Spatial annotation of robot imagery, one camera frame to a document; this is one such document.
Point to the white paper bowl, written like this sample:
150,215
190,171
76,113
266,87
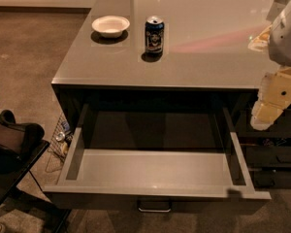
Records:
110,26

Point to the wire basket with trash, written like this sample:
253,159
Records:
59,145

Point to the dark grey cabinet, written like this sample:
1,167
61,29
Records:
205,55

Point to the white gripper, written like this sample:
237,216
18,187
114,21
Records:
287,38

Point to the blue pepsi can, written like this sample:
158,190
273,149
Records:
154,35

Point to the metal drawer handle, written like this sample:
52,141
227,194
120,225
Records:
154,206

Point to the black folding chair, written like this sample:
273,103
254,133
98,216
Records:
21,146

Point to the open grey top drawer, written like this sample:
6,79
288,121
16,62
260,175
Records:
195,161

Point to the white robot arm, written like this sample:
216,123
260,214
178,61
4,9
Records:
280,39

